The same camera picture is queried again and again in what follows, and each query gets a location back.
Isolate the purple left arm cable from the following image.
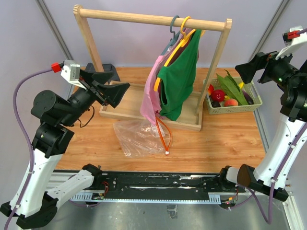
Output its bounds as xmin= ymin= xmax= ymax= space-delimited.
xmin=3 ymin=67 xmax=54 ymax=230

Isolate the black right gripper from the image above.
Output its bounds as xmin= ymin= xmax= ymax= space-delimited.
xmin=235 ymin=44 xmax=304 ymax=90

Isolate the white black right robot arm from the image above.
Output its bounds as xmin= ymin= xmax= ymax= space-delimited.
xmin=217 ymin=51 xmax=307 ymax=201

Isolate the light green plastic basket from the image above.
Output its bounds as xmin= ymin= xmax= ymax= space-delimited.
xmin=205 ymin=82 xmax=262 ymax=115

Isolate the pink shirt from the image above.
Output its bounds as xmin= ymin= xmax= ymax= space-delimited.
xmin=140 ymin=35 xmax=189 ymax=124

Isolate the dark purple fake eggplant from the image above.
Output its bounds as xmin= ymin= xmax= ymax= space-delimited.
xmin=242 ymin=90 xmax=254 ymax=105

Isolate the yellow clothes hanger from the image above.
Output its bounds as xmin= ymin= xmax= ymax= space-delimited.
xmin=153 ymin=16 xmax=206 ymax=92

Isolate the red fake chili pepper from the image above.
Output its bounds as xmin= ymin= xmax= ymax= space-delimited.
xmin=208 ymin=84 xmax=214 ymax=96

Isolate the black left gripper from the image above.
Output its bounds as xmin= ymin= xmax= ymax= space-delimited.
xmin=61 ymin=69 xmax=131 ymax=126

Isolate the red fake apple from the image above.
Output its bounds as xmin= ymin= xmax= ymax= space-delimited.
xmin=211 ymin=89 xmax=225 ymax=102

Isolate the green fake lettuce leaf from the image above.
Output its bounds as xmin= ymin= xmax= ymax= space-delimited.
xmin=216 ymin=70 xmax=248 ymax=105

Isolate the dark grey folded cloth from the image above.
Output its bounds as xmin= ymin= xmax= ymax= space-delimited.
xmin=85 ymin=63 xmax=120 ymax=84

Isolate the wooden clothes rack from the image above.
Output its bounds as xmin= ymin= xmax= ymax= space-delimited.
xmin=73 ymin=4 xmax=233 ymax=131

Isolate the clear zip top bag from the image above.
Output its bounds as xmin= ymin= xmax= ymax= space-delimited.
xmin=113 ymin=117 xmax=173 ymax=158

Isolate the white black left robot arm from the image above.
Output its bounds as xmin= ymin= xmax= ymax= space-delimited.
xmin=0 ymin=70 xmax=130 ymax=230

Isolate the small dark fake plum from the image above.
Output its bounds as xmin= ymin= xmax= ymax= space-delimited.
xmin=211 ymin=101 xmax=221 ymax=108

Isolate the green sleeveless shirt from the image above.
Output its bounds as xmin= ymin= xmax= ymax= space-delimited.
xmin=158 ymin=29 xmax=201 ymax=121

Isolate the grey-green clothes hanger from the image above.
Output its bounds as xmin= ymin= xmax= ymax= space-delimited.
xmin=160 ymin=15 xmax=180 ymax=56

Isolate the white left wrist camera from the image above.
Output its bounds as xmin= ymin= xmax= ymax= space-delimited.
xmin=51 ymin=60 xmax=85 ymax=89

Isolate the yellow fake banana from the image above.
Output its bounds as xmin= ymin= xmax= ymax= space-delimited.
xmin=224 ymin=82 xmax=244 ymax=100

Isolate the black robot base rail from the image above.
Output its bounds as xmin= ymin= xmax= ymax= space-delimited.
xmin=71 ymin=170 xmax=247 ymax=200

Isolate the orange fake peach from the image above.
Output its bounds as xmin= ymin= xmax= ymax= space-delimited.
xmin=224 ymin=98 xmax=238 ymax=107

